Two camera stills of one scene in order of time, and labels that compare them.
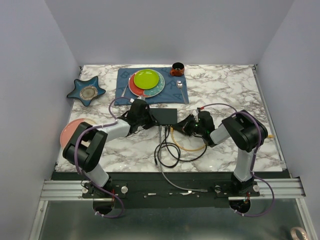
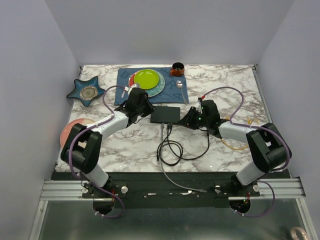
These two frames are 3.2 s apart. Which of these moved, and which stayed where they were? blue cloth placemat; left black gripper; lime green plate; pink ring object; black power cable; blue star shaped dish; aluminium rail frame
Moved: left black gripper; black power cable
Stayed: pink ring object; blue cloth placemat; aluminium rail frame; lime green plate; blue star shaped dish
